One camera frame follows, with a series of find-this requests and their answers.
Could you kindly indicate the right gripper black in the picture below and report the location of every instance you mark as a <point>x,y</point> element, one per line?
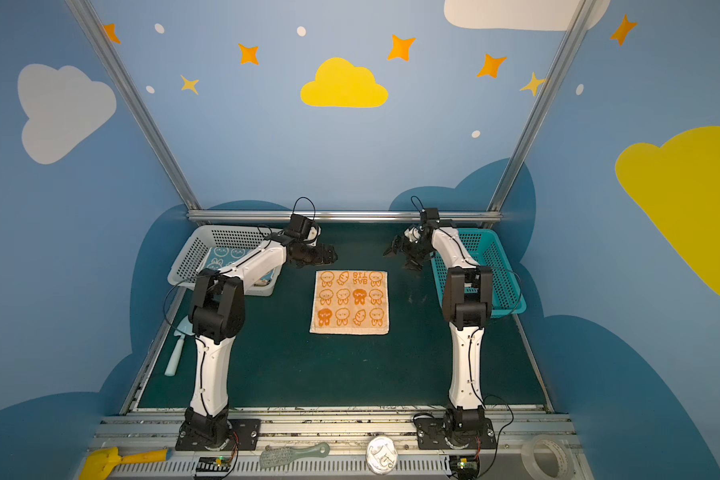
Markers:
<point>410,249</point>

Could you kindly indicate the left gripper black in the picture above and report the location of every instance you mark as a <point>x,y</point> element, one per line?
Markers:
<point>311,253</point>

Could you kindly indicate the teal perforated plastic basket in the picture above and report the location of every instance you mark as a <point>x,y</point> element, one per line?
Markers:
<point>472,247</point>

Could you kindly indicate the orange swirl pattern towel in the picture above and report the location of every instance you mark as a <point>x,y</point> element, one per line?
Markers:
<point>350,302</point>

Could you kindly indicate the bunny face pattern towel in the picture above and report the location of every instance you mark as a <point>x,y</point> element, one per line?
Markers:
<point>224,260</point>

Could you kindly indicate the white perforated plastic basket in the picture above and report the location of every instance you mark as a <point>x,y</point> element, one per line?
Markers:
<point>259,271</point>

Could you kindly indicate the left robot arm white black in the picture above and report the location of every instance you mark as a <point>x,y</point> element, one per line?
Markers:
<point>218,315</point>

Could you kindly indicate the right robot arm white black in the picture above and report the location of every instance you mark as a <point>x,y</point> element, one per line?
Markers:
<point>466,307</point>

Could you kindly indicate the light blue plastic spoon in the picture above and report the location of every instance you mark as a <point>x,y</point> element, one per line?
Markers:
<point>181,331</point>

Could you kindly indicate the pale green hair brush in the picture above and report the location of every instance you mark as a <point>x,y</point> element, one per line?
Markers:
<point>272,458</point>

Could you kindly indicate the round silver tin lid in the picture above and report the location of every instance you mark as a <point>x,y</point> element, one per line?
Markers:
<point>381,455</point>

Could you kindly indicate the left small circuit board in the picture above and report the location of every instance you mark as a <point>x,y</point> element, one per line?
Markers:
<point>212,468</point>

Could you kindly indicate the small circuit board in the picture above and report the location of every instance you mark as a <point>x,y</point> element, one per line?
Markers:
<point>463,467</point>
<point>212,468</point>

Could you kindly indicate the right small circuit board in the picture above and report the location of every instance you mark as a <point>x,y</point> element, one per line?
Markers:
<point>463,467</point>

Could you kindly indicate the clear tape roll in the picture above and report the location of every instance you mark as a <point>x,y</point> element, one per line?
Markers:
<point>544,458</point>

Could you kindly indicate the yellow toy shovel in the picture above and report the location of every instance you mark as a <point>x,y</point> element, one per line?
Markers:
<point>100,464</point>

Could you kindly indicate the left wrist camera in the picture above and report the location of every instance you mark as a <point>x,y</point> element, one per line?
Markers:
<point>302,228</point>

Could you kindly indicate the aluminium frame back rail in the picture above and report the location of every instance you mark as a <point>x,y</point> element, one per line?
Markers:
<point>282,216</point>

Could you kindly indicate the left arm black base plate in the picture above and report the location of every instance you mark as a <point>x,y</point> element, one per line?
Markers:
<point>219,435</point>

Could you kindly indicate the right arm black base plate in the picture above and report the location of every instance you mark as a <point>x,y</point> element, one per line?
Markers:
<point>440,434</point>

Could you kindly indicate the aluminium front rail bed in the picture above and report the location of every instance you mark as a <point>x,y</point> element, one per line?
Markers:
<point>347,430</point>

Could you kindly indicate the aluminium frame left post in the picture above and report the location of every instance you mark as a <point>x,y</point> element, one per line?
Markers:
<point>89,22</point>

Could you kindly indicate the aluminium frame post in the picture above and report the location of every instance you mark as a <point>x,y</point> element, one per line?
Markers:
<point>560,65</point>
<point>89,22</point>

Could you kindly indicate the aluminium frame right post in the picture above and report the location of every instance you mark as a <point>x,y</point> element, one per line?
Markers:
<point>560,65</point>

